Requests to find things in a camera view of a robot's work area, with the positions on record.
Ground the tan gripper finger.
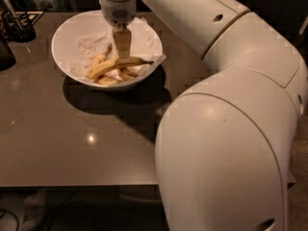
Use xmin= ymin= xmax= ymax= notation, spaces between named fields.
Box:
xmin=113 ymin=24 xmax=132 ymax=60

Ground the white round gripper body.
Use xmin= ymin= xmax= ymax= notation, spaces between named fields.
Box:
xmin=99 ymin=0 xmax=136 ymax=26

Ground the yellow banana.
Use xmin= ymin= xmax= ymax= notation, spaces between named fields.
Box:
xmin=118 ymin=67 xmax=138 ymax=81
xmin=90 ymin=44 xmax=112 ymax=69
xmin=86 ymin=57 xmax=153 ymax=80

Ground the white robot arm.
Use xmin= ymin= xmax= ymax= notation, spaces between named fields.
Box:
xmin=100 ymin=0 xmax=307 ymax=231

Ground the white paper towel in bowl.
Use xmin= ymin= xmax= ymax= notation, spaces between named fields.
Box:
xmin=68 ymin=18 xmax=166 ymax=86

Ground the white ceramic bowl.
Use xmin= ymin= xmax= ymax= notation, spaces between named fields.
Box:
xmin=51 ymin=11 xmax=157 ymax=91

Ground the dark container at left edge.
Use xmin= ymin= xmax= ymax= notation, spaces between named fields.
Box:
xmin=0 ymin=37 xmax=16 ymax=70

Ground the white object under table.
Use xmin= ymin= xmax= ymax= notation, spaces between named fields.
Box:
xmin=0 ymin=190 xmax=47 ymax=231

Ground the black wire utensil holder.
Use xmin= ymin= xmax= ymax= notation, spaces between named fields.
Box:
xmin=3 ymin=12 xmax=37 ymax=42

